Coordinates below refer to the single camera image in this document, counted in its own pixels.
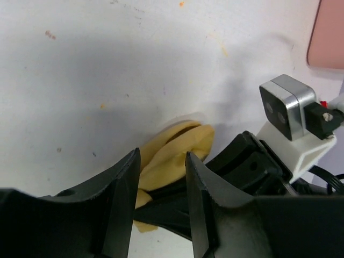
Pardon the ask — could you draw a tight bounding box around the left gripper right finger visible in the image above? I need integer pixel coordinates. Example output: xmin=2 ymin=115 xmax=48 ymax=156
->
xmin=185 ymin=152 xmax=343 ymax=257

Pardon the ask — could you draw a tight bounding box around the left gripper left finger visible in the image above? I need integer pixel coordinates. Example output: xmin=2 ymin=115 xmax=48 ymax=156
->
xmin=1 ymin=149 xmax=140 ymax=257

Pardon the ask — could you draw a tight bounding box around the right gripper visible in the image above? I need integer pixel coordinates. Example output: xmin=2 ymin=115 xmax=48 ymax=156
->
xmin=135 ymin=131 xmax=343 ymax=239

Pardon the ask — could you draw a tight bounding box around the yellow ankle sock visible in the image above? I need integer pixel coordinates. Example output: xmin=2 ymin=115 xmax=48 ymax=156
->
xmin=134 ymin=120 xmax=216 ymax=234

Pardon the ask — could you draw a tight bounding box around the pink compartment tray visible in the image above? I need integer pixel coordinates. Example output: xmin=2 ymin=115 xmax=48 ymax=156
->
xmin=307 ymin=0 xmax=343 ymax=70

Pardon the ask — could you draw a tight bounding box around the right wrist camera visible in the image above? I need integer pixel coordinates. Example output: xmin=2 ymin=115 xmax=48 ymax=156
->
xmin=257 ymin=74 xmax=343 ymax=183

